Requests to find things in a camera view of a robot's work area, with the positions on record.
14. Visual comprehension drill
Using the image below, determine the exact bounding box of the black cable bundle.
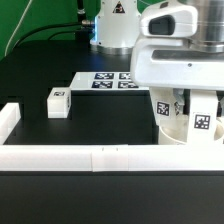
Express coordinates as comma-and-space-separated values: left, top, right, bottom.
13, 0, 98, 48

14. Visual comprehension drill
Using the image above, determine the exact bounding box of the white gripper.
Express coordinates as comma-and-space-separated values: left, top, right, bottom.
130, 3, 224, 115

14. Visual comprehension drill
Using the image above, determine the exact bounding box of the white marker base plate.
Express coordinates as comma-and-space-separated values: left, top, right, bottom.
70, 72, 147, 91

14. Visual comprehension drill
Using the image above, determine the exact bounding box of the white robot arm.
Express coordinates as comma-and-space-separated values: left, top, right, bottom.
91, 0, 224, 116

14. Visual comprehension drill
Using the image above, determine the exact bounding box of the white cable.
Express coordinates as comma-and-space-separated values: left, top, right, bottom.
3, 0, 34, 58

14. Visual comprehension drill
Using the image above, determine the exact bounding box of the white front fence wall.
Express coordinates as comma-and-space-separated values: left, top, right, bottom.
0, 145, 224, 172

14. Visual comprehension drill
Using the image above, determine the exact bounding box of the white left fence wall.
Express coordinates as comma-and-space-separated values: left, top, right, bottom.
0, 103, 21, 145

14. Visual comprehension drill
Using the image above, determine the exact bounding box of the white fence wall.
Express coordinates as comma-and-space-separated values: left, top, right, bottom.
0, 145, 224, 172
0, 103, 21, 145

